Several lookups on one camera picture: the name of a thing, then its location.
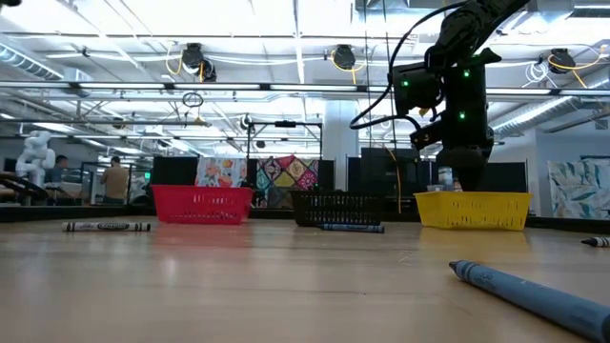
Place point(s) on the yellow plastic basket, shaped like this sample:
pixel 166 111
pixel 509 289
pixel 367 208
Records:
pixel 472 212

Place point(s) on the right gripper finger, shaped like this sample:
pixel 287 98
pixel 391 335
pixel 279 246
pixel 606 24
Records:
pixel 468 178

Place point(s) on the person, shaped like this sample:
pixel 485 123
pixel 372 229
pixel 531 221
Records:
pixel 58 171
pixel 115 183

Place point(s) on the grey ventilation duct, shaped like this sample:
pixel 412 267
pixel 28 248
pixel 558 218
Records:
pixel 28 64
pixel 534 116

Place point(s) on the floral cloth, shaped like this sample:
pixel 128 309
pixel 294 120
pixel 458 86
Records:
pixel 219 174

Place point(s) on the black plastic basket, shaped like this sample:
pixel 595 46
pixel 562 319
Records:
pixel 336 209

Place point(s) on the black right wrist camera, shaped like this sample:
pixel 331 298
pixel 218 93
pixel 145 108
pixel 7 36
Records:
pixel 429 135

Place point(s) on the red plastic basket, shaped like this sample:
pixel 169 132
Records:
pixel 202 205

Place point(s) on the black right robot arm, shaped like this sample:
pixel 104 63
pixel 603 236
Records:
pixel 476 19

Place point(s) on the grey crayon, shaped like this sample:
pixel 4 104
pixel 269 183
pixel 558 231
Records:
pixel 598 242
pixel 107 227

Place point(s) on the black stand frame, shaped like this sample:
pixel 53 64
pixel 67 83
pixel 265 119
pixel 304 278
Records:
pixel 285 123

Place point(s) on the colourful patchwork quilt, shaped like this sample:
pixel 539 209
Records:
pixel 286 178

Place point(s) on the black cabinet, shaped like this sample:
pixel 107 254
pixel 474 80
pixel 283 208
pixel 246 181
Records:
pixel 376 171

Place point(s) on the white pillar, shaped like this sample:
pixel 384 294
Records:
pixel 340 143

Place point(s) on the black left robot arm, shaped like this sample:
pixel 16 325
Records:
pixel 9 2

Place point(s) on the blue crayon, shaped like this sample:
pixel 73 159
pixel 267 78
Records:
pixel 548 300
pixel 352 228

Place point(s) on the leaf pattern cloth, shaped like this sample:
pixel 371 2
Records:
pixel 572 190

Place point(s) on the black partition panel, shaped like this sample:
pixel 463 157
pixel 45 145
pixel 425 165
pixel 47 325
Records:
pixel 174 171
pixel 505 178

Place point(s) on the white container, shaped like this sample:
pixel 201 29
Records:
pixel 444 180

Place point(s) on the yellow tag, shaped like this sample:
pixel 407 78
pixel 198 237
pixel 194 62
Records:
pixel 423 112

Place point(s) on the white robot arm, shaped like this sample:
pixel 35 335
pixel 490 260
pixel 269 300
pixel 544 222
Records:
pixel 35 157

